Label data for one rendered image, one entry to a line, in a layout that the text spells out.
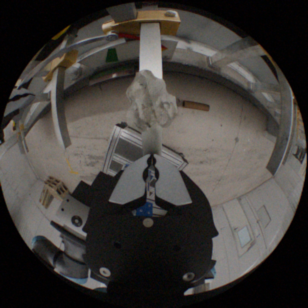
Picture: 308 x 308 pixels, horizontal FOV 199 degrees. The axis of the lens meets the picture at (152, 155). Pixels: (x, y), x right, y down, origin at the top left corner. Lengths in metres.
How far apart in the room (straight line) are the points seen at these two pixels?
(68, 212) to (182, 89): 1.17
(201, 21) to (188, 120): 0.96
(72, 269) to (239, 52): 0.77
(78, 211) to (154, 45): 0.38
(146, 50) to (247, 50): 0.23
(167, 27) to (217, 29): 0.32
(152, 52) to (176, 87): 0.91
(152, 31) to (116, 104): 0.96
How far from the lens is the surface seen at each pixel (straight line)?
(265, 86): 0.52
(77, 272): 0.47
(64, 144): 0.28
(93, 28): 0.51
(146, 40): 0.17
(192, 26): 0.51
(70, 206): 0.30
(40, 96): 0.61
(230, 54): 0.31
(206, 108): 1.07
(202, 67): 0.37
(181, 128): 1.05
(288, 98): 0.25
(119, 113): 1.06
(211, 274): 0.60
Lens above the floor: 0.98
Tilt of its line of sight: 60 degrees down
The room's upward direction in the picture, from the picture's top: 178 degrees counter-clockwise
